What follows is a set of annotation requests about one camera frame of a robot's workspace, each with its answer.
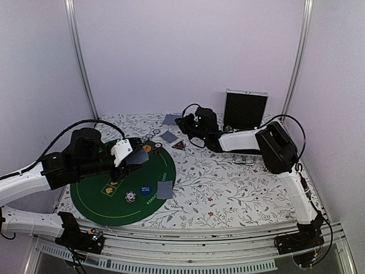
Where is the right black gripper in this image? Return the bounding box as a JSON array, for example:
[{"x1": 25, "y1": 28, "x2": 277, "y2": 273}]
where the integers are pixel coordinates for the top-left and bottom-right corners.
[{"x1": 175, "y1": 113, "x2": 208, "y2": 141}]

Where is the blue playing card deck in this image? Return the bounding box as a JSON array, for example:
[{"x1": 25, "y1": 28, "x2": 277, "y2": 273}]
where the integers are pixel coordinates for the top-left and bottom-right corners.
[{"x1": 125, "y1": 148, "x2": 149, "y2": 164}]

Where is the orange big blind button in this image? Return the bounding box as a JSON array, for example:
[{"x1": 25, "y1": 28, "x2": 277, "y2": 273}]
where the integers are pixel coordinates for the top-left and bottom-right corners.
[{"x1": 143, "y1": 145, "x2": 152, "y2": 153}]

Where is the red poker chip stack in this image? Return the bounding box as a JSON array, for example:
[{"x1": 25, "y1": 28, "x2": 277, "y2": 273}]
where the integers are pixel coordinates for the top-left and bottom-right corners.
[{"x1": 152, "y1": 143, "x2": 163, "y2": 155}]

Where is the single blue playing card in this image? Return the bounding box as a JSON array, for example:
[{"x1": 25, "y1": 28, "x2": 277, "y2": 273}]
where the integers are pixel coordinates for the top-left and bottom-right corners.
[{"x1": 160, "y1": 131, "x2": 178, "y2": 143}]

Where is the blue small blind button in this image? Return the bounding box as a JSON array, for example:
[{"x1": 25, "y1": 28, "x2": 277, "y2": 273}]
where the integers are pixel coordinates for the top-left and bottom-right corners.
[{"x1": 140, "y1": 186, "x2": 153, "y2": 195}]

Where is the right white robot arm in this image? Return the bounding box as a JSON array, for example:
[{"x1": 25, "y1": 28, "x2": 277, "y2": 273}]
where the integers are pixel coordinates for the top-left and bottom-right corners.
[{"x1": 175, "y1": 106, "x2": 324, "y2": 249}]

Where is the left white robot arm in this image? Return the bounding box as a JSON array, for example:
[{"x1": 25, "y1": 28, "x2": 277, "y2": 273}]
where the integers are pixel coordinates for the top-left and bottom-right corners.
[{"x1": 1, "y1": 128, "x2": 143, "y2": 248}]

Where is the black red triangular plaque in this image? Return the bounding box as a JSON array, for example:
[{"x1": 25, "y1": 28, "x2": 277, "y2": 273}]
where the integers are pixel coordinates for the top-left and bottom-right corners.
[{"x1": 172, "y1": 140, "x2": 186, "y2": 150}]

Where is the round green poker mat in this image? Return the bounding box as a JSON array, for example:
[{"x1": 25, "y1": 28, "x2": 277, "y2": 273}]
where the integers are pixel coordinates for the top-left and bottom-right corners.
[{"x1": 70, "y1": 146, "x2": 176, "y2": 226}]

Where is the aluminium poker chip case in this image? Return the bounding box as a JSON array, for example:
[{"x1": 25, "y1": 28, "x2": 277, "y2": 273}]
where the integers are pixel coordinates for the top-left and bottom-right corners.
[{"x1": 223, "y1": 88, "x2": 269, "y2": 130}]

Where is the floral white tablecloth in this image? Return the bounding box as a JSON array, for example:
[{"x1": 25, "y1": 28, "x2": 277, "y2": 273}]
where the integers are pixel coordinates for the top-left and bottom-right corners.
[{"x1": 58, "y1": 114, "x2": 297, "y2": 229}]

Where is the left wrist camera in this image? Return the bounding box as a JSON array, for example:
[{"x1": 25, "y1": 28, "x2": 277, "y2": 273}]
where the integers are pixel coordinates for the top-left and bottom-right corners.
[{"x1": 111, "y1": 139, "x2": 133, "y2": 167}]

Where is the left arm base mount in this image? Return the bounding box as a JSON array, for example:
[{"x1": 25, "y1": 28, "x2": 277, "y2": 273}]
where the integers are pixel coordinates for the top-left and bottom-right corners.
[{"x1": 55, "y1": 228, "x2": 105, "y2": 255}]

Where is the front aluminium rail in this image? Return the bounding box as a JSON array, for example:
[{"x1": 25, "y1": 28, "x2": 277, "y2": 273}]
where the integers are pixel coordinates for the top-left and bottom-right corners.
[{"x1": 27, "y1": 221, "x2": 357, "y2": 274}]

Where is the left aluminium frame post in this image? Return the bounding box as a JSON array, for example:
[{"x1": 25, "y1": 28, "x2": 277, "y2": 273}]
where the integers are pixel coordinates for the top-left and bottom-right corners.
[{"x1": 64, "y1": 0, "x2": 99, "y2": 119}]

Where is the aluminium frame post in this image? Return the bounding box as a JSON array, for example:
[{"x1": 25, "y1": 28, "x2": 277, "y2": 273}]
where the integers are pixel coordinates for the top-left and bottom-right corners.
[
  {"x1": 64, "y1": 0, "x2": 99, "y2": 119},
  {"x1": 282, "y1": 0, "x2": 314, "y2": 115}
]

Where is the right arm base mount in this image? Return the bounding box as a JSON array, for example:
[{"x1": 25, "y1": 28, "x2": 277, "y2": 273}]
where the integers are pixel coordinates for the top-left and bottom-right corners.
[{"x1": 273, "y1": 225, "x2": 334, "y2": 269}]

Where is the right aluminium frame post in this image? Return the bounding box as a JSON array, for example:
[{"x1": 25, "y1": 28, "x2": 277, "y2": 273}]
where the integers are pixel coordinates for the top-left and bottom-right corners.
[{"x1": 282, "y1": 0, "x2": 314, "y2": 115}]

